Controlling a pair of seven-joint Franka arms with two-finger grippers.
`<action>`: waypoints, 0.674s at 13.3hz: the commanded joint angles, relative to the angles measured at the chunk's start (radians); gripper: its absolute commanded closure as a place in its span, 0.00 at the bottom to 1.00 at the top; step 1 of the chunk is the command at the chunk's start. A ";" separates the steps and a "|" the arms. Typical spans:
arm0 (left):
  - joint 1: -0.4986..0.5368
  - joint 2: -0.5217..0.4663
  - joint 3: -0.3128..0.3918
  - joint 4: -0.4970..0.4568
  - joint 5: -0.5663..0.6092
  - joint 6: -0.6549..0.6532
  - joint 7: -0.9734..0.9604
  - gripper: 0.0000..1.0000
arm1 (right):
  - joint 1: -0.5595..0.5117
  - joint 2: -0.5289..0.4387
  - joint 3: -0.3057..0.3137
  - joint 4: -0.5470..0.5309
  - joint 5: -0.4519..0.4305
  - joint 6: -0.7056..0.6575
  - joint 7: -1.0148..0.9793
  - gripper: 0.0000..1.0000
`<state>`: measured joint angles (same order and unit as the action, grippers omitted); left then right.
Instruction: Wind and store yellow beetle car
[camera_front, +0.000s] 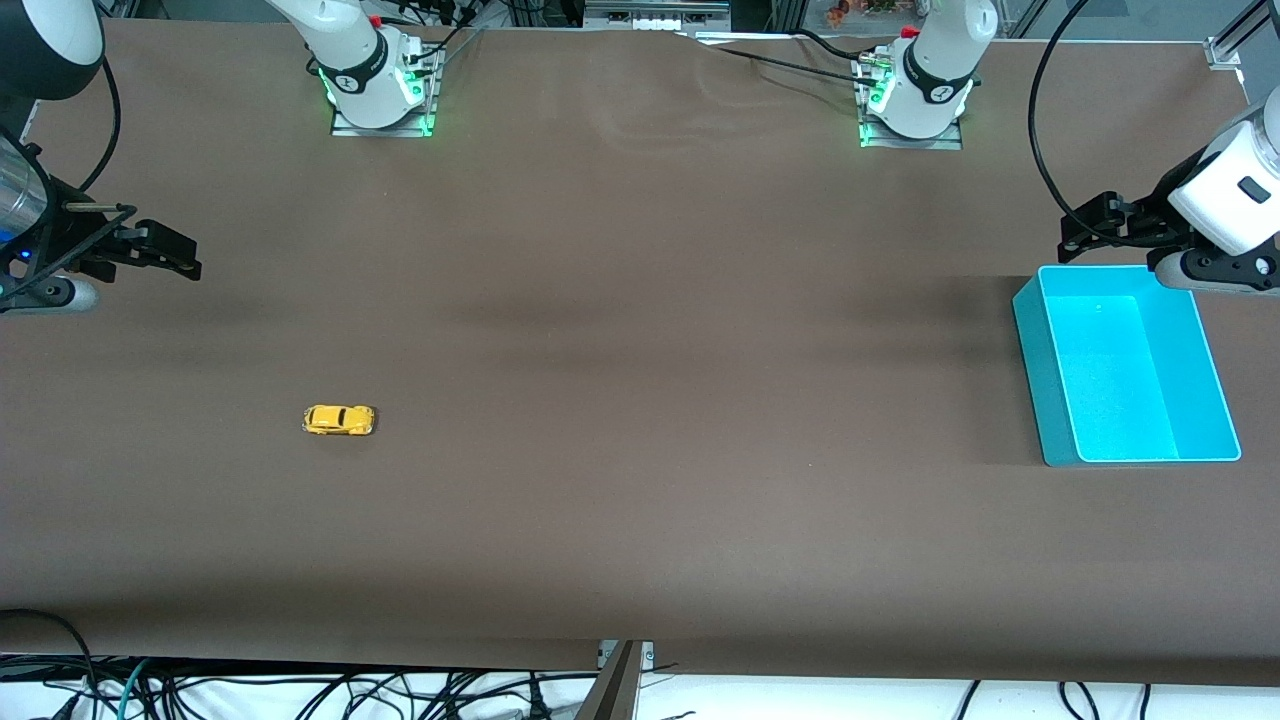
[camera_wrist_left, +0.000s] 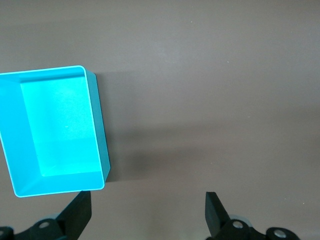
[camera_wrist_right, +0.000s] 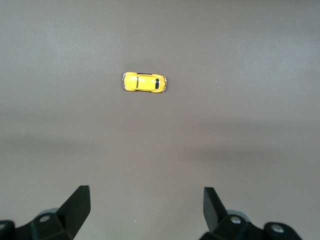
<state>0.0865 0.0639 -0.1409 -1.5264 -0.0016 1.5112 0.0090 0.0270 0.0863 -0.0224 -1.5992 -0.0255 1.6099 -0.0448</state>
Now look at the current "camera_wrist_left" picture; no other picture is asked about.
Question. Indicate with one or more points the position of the brown table cover sheet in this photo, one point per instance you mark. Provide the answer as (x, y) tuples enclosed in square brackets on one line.
[(200, 75)]

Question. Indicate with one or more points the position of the turquoise plastic bin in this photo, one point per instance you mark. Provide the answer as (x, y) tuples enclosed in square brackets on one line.
[(62, 125)]

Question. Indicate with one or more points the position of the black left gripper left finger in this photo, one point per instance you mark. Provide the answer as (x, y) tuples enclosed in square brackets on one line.
[(77, 212)]

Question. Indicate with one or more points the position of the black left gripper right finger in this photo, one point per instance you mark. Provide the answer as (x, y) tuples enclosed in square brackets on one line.
[(215, 215)]

